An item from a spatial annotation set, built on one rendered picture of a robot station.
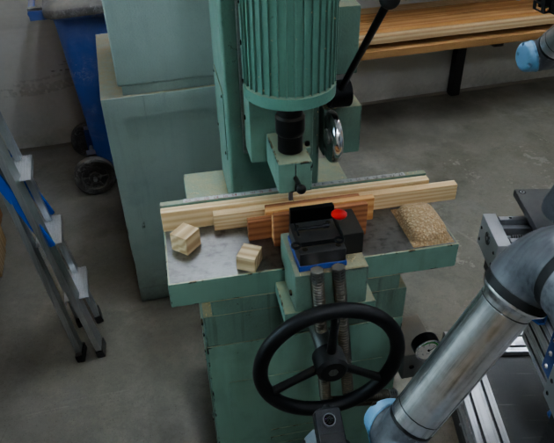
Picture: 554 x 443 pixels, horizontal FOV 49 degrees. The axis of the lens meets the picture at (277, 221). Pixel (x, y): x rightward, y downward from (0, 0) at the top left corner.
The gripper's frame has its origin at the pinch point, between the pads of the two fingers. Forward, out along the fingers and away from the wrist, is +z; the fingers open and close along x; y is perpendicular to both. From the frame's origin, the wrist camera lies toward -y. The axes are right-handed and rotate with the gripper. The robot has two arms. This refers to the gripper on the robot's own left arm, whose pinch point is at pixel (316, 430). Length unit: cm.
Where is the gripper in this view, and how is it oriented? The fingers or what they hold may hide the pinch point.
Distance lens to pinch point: 120.6
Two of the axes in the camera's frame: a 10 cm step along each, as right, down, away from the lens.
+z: -1.6, -0.9, 9.8
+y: 1.1, 9.9, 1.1
